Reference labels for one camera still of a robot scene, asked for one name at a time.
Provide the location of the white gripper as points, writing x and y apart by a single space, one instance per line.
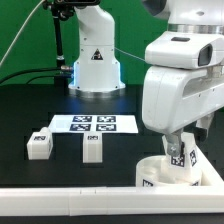
174 98

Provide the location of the white marker sheet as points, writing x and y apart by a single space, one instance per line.
101 123

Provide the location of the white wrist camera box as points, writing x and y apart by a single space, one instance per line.
185 50

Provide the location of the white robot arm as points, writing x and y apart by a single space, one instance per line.
97 71

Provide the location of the white L-shaped barrier wall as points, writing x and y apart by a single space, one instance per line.
208 197

